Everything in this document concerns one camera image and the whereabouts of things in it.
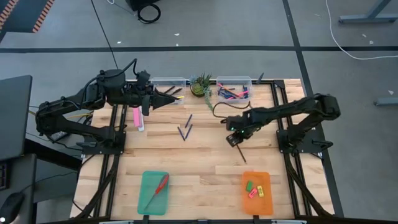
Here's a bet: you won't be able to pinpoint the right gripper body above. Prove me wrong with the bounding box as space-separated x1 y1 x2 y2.
225 111 262 139

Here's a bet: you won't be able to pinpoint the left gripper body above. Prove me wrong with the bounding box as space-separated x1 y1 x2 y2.
133 85 156 117

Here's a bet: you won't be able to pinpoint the brown pencil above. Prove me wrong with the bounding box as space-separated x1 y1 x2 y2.
236 144 248 165

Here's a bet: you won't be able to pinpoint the clear plastic bin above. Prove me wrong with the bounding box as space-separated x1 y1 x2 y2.
150 77 187 105
216 75 253 105

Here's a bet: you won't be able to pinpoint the red-handled scissors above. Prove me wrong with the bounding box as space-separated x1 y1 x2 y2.
144 174 170 210

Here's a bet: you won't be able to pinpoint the pink stapler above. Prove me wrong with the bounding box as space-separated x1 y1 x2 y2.
132 107 146 133

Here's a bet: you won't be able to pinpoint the potted succulent plant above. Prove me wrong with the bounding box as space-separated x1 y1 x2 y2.
189 73 215 113

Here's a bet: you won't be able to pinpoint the orange plastic bin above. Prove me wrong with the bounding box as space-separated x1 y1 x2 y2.
241 170 274 216

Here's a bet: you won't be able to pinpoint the teal plastic bin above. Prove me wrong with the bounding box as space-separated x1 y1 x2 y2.
137 170 170 216

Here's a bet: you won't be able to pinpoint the black power adapter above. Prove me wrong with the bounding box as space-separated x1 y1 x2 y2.
49 130 71 142

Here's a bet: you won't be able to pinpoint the black box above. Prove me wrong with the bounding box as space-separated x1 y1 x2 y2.
125 0 160 12

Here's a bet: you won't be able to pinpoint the dark grey monitor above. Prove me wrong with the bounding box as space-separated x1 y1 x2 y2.
0 74 34 162

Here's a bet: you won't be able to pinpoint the grey table foot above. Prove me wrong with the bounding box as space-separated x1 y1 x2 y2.
374 96 398 107

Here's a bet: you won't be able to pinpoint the dark grey desk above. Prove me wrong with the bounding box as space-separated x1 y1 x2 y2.
0 154 37 224

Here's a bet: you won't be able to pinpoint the hazard-striped floor mat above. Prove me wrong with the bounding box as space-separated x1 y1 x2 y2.
0 0 56 34

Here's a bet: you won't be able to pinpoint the grey table leg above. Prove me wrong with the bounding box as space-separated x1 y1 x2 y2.
338 0 398 25

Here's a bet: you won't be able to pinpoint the black computer mouse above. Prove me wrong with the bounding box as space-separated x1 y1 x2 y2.
0 192 25 224

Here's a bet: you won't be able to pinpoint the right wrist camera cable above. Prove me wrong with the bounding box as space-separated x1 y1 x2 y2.
212 101 252 121

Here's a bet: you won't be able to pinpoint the black aluminium table frame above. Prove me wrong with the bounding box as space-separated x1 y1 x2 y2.
70 79 336 224

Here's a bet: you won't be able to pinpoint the thin black floor cable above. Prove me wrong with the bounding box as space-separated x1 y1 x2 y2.
90 0 119 70

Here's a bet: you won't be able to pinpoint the black coiled cable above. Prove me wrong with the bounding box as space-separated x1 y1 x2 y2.
136 2 162 25

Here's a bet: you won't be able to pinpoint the white floor cable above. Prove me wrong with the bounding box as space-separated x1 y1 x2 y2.
325 0 398 60

